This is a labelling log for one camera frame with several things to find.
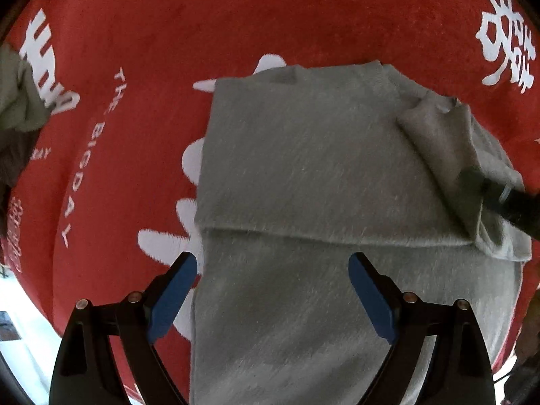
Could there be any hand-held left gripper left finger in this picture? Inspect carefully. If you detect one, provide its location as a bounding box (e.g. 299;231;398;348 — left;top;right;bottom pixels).
48;251;198;405

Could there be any pile of crumpled cloths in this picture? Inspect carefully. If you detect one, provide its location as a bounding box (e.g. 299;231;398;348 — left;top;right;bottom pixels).
0;46;48;132

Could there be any red printed blanket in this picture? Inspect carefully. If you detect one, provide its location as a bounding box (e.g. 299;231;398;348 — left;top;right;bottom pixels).
0;0;540;405

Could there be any grey small garment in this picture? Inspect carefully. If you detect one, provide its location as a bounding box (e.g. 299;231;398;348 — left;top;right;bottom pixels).
189;60;533;405

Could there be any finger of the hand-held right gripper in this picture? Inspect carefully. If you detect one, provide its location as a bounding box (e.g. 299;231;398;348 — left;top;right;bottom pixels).
458;168;540;243

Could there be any dark brown cloth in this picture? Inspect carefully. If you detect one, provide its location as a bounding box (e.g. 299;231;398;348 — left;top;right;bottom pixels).
0;129;39;237

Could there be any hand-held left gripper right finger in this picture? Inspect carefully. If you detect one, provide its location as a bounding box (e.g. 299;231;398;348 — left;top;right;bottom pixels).
348;252;495;405

